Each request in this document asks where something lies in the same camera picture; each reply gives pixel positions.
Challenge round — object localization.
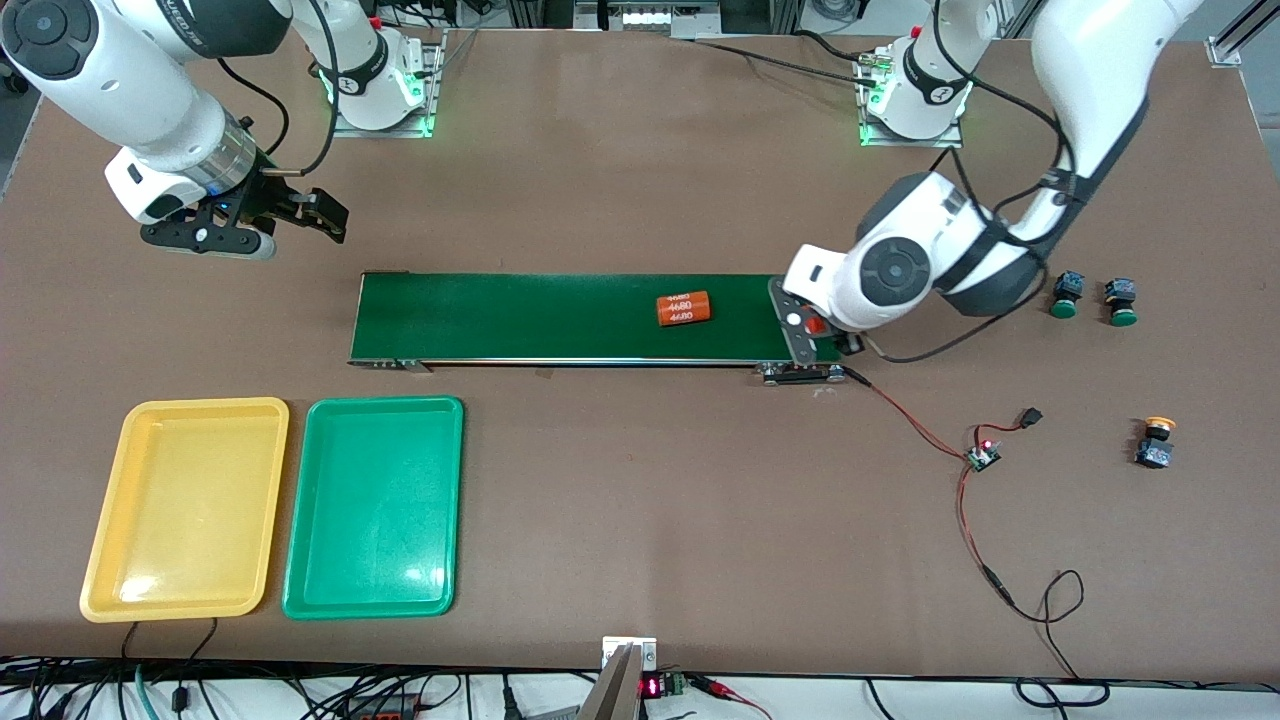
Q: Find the red black conveyor wire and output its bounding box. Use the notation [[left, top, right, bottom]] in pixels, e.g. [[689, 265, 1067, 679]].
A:
[[840, 366, 976, 461]]

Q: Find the yellow plastic tray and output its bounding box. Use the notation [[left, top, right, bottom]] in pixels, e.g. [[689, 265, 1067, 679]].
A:
[[79, 397, 291, 624]]

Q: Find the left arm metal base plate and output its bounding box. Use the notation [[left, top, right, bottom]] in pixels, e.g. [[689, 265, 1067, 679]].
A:
[[856, 45, 966, 149]]

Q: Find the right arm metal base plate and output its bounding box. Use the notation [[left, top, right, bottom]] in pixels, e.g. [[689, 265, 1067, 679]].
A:
[[330, 28, 448, 139]]

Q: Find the red clip lead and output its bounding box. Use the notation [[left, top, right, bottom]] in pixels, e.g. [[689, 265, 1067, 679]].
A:
[[690, 675, 773, 720]]

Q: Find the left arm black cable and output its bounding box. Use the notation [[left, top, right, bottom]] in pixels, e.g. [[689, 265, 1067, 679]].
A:
[[865, 0, 1086, 366]]

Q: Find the black cable on table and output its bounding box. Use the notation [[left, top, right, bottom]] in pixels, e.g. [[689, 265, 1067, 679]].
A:
[[690, 28, 886, 83]]

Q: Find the grey metal camera bracket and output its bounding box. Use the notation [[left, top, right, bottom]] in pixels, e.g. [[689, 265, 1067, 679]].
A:
[[578, 636, 659, 720]]

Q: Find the red black power wire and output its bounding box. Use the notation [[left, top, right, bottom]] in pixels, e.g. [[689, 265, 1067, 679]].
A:
[[956, 465, 1111, 707]]

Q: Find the white lit background device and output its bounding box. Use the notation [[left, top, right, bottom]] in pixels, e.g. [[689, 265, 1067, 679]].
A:
[[575, 0, 723, 39]]

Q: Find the yellow push button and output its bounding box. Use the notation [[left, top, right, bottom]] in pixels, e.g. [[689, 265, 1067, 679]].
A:
[[1135, 415, 1178, 471]]

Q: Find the green plastic tray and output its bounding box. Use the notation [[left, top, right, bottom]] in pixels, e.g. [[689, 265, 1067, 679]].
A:
[[281, 395, 466, 621]]

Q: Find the green conveyor belt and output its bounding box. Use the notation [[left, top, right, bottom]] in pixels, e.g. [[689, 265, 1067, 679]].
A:
[[347, 270, 847, 387]]

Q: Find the red power strip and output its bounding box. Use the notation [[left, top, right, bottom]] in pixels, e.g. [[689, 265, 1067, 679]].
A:
[[340, 695, 426, 720]]

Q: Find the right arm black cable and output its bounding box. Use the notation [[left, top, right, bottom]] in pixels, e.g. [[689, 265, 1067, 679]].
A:
[[215, 0, 341, 181]]

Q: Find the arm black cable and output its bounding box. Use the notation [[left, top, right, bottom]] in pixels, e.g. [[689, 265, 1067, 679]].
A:
[[215, 0, 341, 181], [865, 0, 1086, 366]]

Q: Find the aluminium profile post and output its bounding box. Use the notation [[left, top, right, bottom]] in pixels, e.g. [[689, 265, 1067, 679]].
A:
[[1205, 0, 1280, 69]]

